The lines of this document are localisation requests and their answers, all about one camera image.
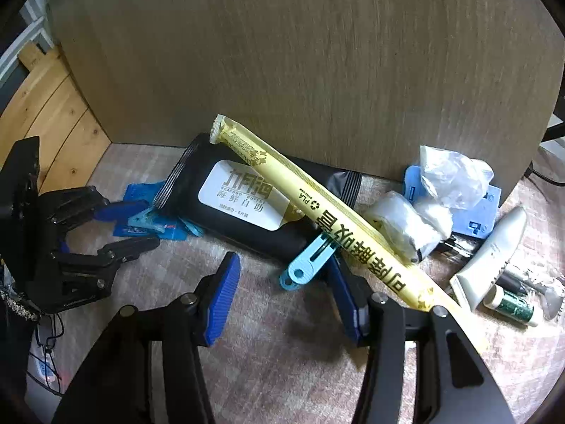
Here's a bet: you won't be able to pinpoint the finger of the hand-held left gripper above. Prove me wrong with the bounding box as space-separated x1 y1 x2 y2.
31 236 161 315
39 185 151 240

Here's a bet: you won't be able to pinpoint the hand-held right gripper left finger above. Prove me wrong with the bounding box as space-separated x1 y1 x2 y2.
52 252 242 424

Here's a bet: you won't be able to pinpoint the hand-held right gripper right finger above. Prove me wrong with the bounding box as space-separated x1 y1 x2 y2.
327 257 517 424

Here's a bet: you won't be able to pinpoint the blue foil sachet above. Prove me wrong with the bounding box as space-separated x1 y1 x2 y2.
114 180 204 242

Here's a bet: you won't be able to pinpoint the black wet wipe pack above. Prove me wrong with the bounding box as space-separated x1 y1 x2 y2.
152 132 363 260

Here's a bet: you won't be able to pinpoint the yellow paper straw packet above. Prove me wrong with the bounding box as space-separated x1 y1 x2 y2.
209 114 487 351

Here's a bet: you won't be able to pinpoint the beige checkered mat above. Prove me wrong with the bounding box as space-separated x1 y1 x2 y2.
56 141 565 424

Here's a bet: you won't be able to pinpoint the clear plastic wrapped roll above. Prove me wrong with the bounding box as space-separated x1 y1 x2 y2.
364 190 455 262

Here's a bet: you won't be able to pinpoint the pine wood panel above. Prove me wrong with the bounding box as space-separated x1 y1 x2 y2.
0 42 112 196

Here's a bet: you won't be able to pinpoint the white power strip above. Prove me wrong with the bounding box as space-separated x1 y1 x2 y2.
28 348 63 390

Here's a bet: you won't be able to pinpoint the white squeeze tube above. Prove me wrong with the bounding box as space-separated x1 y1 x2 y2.
449 205 529 312

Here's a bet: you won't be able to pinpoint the blue plastic card holder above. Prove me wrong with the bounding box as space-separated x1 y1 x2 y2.
403 165 503 240

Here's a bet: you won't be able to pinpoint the small green glitter bottle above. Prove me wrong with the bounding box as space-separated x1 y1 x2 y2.
483 283 544 328

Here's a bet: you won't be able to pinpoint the brown wooden board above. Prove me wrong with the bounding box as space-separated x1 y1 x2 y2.
46 0 565 205

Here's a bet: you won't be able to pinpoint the black cables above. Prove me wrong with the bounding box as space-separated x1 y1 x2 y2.
25 313 68 399

